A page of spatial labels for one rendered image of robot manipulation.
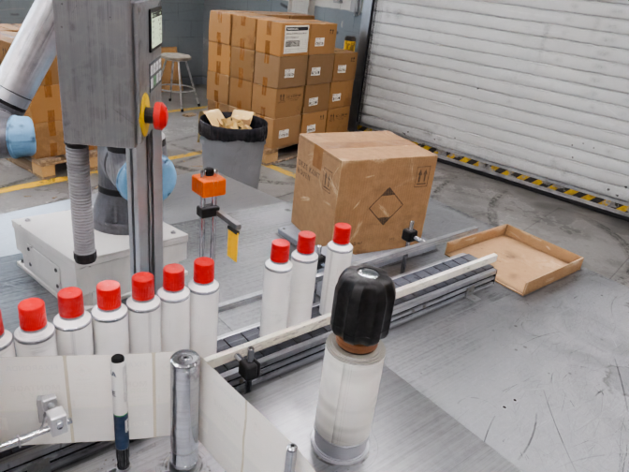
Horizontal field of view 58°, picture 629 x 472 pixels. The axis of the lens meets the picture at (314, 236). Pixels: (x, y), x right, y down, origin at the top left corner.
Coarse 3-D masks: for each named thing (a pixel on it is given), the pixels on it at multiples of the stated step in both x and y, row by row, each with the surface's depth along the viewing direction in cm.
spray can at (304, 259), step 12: (300, 240) 104; (312, 240) 104; (300, 252) 105; (312, 252) 105; (300, 264) 105; (312, 264) 105; (300, 276) 106; (312, 276) 106; (300, 288) 107; (312, 288) 108; (300, 300) 108; (312, 300) 110; (288, 312) 110; (300, 312) 109; (288, 324) 111
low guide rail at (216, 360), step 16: (496, 256) 146; (448, 272) 134; (464, 272) 138; (400, 288) 124; (416, 288) 127; (320, 320) 110; (272, 336) 103; (288, 336) 106; (224, 352) 98; (240, 352) 99
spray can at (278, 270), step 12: (276, 240) 101; (276, 252) 100; (288, 252) 101; (276, 264) 101; (288, 264) 101; (264, 276) 102; (276, 276) 101; (288, 276) 102; (264, 288) 103; (276, 288) 102; (288, 288) 103; (264, 300) 104; (276, 300) 103; (288, 300) 105; (264, 312) 105; (276, 312) 104; (264, 324) 106; (276, 324) 105
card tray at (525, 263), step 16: (464, 240) 166; (480, 240) 172; (496, 240) 175; (512, 240) 176; (528, 240) 174; (544, 240) 170; (448, 256) 161; (480, 256) 163; (512, 256) 166; (528, 256) 167; (544, 256) 168; (560, 256) 166; (576, 256) 163; (512, 272) 156; (528, 272) 157; (544, 272) 158; (560, 272) 154; (512, 288) 147; (528, 288) 145
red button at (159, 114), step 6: (156, 102) 76; (162, 102) 77; (150, 108) 76; (156, 108) 76; (162, 108) 76; (144, 114) 76; (150, 114) 76; (156, 114) 75; (162, 114) 76; (144, 120) 76; (150, 120) 76; (156, 120) 76; (162, 120) 76; (156, 126) 76; (162, 126) 77
